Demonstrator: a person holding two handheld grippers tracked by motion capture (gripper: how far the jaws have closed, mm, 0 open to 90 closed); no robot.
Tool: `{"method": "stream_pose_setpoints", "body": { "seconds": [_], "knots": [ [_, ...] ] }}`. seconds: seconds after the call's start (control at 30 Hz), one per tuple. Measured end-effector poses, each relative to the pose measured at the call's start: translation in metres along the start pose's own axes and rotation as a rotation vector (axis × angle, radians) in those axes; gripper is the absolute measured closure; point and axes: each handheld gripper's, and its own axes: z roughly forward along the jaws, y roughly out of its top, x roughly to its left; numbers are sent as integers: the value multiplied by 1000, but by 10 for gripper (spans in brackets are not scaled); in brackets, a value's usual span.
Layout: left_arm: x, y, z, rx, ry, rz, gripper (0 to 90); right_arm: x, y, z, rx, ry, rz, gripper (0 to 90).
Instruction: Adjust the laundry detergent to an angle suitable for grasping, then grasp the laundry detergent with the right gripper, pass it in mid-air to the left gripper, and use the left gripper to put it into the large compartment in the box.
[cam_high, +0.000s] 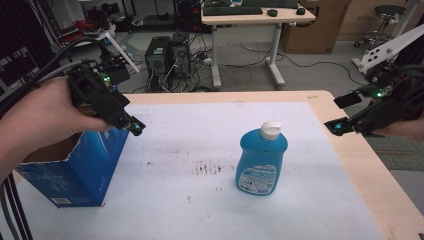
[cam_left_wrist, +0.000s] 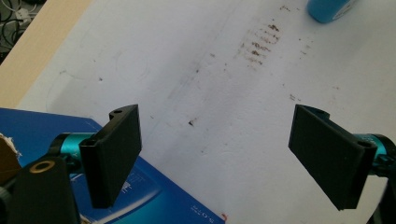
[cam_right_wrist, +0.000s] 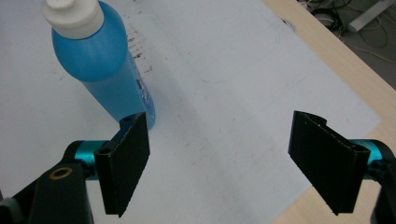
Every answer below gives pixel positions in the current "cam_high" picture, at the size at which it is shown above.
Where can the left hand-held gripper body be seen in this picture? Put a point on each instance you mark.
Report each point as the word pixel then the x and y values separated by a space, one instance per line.
pixel 96 96

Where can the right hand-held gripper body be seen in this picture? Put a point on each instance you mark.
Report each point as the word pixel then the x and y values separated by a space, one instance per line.
pixel 396 100

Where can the person's right hand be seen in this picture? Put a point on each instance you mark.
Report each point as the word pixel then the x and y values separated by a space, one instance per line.
pixel 410 128

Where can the person's left hand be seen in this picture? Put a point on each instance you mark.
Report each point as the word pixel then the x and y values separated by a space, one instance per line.
pixel 40 116

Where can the green floor mat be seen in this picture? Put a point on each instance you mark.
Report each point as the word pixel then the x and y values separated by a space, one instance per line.
pixel 396 150

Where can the blue cardboard box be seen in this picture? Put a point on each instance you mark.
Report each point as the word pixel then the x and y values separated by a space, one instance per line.
pixel 90 166

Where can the black computer tower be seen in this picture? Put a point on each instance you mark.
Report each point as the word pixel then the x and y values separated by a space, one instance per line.
pixel 158 60

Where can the brown cardboard box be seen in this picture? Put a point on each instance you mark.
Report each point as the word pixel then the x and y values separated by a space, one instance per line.
pixel 316 26

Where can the grey computer tower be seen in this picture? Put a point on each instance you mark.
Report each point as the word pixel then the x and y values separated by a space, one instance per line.
pixel 180 56

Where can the blue bottle with white cap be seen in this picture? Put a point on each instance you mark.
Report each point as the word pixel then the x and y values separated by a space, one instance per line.
pixel 261 153

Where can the black stool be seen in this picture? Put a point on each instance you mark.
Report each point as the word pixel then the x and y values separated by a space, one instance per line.
pixel 388 11

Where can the white power strip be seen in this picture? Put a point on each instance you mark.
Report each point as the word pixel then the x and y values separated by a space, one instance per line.
pixel 206 61

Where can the black computer mouse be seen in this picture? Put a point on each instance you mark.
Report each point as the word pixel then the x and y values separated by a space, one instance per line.
pixel 300 11
pixel 272 12

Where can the white foam mat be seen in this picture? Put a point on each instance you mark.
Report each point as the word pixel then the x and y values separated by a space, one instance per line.
pixel 200 206

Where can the white desk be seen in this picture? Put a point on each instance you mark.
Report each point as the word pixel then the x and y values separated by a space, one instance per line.
pixel 273 20

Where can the black keyboard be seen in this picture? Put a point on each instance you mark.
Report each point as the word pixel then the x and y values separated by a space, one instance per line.
pixel 270 3
pixel 233 10

